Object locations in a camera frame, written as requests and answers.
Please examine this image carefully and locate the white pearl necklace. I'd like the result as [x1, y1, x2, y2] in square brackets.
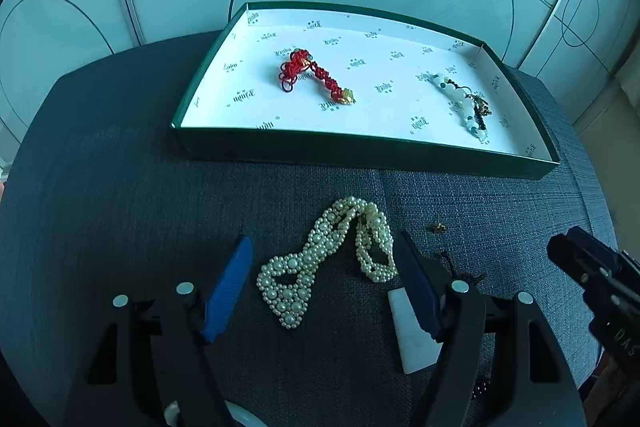
[256, 195, 400, 331]

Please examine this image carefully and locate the gold chain necklace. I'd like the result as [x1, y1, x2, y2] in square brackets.
[464, 86, 494, 130]

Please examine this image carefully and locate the white jade dark bead bracelet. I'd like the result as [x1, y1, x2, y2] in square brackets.
[427, 72, 490, 143]

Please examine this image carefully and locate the red cord gold charm bracelet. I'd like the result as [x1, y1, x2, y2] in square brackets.
[278, 48, 316, 93]

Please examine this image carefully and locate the dark red bead mala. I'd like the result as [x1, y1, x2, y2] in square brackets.
[472, 375, 491, 405]

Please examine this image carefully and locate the white jade rectangular pendant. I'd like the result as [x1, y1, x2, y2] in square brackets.
[387, 287, 442, 375]

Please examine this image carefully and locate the white jade bangle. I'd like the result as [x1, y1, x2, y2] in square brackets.
[164, 401, 267, 427]

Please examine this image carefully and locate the blue grey fabric ottoman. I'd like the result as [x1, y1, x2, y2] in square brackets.
[1, 34, 615, 426]

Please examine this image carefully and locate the green shallow box tray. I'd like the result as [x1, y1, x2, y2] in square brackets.
[170, 1, 560, 179]

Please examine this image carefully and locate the dark braided pendant cord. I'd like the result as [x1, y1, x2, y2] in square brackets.
[433, 249, 487, 287]

